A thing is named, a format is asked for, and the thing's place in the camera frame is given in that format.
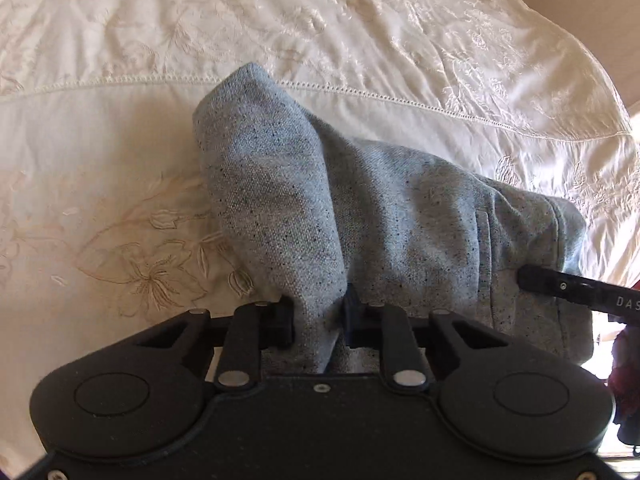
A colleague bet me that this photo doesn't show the person's dark red clothing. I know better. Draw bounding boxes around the person's dark red clothing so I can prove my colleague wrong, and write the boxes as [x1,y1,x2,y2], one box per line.
[607,324,640,447]

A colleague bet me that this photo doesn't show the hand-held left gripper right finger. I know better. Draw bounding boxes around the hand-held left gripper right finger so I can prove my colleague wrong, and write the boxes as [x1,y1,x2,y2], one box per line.
[342,284,508,394]

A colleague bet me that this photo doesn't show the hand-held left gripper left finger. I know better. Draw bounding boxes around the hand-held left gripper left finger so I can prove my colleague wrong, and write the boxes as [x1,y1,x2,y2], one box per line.
[132,295,297,392]

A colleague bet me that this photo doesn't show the cream embroidered bedspread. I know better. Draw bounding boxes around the cream embroidered bedspread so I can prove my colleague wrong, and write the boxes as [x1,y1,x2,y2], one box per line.
[0,0,640,461]

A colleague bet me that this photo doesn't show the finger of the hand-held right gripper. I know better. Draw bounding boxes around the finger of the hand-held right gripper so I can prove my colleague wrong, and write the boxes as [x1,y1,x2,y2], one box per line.
[517,266,640,327]

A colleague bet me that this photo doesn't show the grey speckled pants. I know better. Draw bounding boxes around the grey speckled pants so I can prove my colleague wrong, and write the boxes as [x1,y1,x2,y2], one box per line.
[192,62,596,376]

